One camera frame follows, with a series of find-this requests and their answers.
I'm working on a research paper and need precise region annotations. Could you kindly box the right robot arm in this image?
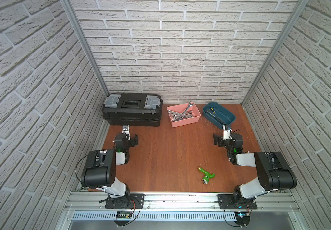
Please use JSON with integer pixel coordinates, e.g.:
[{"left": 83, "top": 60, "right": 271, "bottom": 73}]
[{"left": 213, "top": 133, "right": 297, "bottom": 209}]

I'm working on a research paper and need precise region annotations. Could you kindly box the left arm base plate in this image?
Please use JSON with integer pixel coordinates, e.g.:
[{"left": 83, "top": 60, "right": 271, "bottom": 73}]
[{"left": 104, "top": 193, "right": 145, "bottom": 209}]

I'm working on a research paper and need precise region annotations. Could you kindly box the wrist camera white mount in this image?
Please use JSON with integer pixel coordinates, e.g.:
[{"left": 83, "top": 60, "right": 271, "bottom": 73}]
[
  {"left": 223, "top": 125, "right": 232, "bottom": 140},
  {"left": 122, "top": 125, "right": 131, "bottom": 140}
]

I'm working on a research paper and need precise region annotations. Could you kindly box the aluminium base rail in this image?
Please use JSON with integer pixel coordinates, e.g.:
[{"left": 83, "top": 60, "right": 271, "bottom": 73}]
[{"left": 63, "top": 191, "right": 300, "bottom": 212}]

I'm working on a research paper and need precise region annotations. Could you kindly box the adjustable steel wrench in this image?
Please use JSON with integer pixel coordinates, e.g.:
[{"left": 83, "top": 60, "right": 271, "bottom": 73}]
[{"left": 183, "top": 102, "right": 194, "bottom": 115}]

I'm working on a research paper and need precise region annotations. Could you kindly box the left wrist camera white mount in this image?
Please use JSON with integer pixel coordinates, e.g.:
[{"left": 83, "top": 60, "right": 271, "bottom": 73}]
[{"left": 122, "top": 125, "right": 131, "bottom": 140}]

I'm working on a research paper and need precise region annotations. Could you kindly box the black plastic toolbox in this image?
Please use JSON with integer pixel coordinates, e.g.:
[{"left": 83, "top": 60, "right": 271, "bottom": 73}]
[{"left": 101, "top": 93, "right": 163, "bottom": 127}]

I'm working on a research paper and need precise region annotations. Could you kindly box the green toy drill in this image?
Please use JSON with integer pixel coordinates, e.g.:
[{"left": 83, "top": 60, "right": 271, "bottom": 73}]
[{"left": 198, "top": 167, "right": 216, "bottom": 185}]

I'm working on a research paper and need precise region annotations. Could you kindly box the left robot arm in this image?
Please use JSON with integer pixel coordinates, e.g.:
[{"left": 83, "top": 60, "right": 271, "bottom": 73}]
[{"left": 75, "top": 132, "right": 140, "bottom": 209}]

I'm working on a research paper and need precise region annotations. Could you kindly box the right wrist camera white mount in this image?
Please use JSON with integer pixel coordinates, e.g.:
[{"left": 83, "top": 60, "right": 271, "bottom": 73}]
[{"left": 223, "top": 125, "right": 232, "bottom": 140}]

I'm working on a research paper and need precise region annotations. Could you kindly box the pink plastic storage box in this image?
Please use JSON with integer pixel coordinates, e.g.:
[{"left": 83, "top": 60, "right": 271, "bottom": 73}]
[{"left": 166, "top": 102, "right": 201, "bottom": 127}]

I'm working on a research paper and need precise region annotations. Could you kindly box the aluminium corner post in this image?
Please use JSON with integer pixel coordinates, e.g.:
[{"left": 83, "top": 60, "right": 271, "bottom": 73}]
[
  {"left": 241, "top": 0, "right": 309, "bottom": 107},
  {"left": 61, "top": 0, "right": 109, "bottom": 96}
]

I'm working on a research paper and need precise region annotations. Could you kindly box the left aluminium corner post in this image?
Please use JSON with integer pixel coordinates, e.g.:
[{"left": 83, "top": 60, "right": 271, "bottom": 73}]
[{"left": 61, "top": 0, "right": 109, "bottom": 96}]

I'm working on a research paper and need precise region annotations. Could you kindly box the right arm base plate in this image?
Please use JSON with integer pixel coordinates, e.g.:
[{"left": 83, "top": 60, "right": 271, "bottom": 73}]
[{"left": 217, "top": 194, "right": 257, "bottom": 210}]

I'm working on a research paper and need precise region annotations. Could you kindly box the black tool in teal box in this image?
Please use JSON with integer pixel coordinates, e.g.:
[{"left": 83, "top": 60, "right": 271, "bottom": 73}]
[{"left": 207, "top": 107, "right": 224, "bottom": 125}]

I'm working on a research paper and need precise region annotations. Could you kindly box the left controller board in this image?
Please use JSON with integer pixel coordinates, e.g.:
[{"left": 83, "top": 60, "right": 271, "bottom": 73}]
[{"left": 114, "top": 211, "right": 134, "bottom": 227}]

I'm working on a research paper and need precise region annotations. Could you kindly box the controller board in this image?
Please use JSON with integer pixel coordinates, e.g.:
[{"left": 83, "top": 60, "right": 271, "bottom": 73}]
[
  {"left": 234, "top": 212, "right": 250, "bottom": 228},
  {"left": 114, "top": 211, "right": 134, "bottom": 227}
]

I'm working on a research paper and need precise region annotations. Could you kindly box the steel wrench in pink box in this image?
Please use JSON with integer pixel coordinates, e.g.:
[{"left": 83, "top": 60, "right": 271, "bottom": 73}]
[{"left": 168, "top": 110, "right": 194, "bottom": 122}]

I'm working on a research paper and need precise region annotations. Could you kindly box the right aluminium corner post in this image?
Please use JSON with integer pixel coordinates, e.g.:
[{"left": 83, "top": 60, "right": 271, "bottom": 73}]
[{"left": 241, "top": 0, "right": 309, "bottom": 107}]

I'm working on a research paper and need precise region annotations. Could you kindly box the right controller board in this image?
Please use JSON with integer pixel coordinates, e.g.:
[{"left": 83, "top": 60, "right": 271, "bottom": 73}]
[{"left": 234, "top": 212, "right": 250, "bottom": 228}]

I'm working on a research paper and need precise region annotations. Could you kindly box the teal plastic storage box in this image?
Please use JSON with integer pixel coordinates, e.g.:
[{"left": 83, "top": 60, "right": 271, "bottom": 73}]
[{"left": 202, "top": 102, "right": 236, "bottom": 129}]

